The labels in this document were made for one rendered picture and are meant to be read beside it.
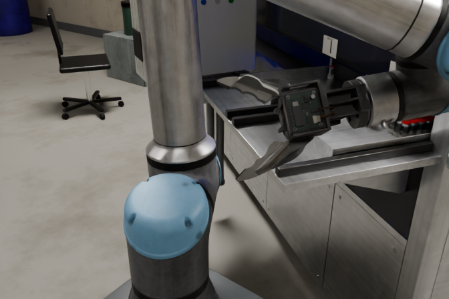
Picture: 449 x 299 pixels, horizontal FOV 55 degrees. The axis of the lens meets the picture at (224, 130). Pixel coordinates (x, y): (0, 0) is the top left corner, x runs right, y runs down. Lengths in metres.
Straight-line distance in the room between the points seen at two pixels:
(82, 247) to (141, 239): 1.63
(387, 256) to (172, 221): 0.91
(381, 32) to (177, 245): 0.35
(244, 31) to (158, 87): 1.25
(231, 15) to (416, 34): 1.38
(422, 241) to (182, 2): 0.88
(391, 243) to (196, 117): 0.83
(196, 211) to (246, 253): 1.50
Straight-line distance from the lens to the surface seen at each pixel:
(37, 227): 2.42
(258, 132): 1.12
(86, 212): 2.44
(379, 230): 1.37
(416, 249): 1.26
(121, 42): 4.39
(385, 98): 0.63
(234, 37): 1.84
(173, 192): 0.61
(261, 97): 0.64
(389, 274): 1.39
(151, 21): 0.62
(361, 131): 1.17
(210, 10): 1.78
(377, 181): 1.16
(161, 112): 0.65
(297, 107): 0.58
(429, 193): 1.17
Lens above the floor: 1.34
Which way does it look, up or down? 24 degrees down
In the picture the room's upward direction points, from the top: straight up
